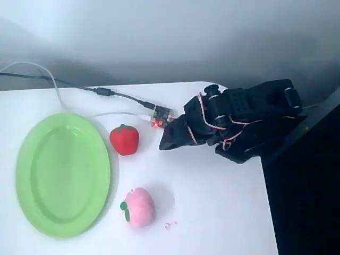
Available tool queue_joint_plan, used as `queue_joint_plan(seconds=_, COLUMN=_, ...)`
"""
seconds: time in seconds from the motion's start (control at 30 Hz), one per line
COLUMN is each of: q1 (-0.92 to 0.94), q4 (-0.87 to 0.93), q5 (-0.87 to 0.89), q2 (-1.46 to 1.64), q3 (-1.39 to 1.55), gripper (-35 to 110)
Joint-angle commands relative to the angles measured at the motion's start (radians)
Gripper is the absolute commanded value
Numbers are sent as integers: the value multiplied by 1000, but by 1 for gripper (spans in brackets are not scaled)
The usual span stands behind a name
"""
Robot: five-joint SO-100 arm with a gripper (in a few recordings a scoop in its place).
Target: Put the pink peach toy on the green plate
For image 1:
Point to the red strawberry toy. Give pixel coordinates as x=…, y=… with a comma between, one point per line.
x=124, y=139

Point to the green oval plate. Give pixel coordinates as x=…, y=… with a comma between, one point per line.
x=63, y=175

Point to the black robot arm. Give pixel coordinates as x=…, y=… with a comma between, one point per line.
x=240, y=103

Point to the small controller circuit board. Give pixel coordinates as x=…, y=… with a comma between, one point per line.
x=160, y=117

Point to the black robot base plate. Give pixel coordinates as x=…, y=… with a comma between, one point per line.
x=239, y=154

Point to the pink peach toy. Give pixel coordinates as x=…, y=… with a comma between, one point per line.
x=139, y=208

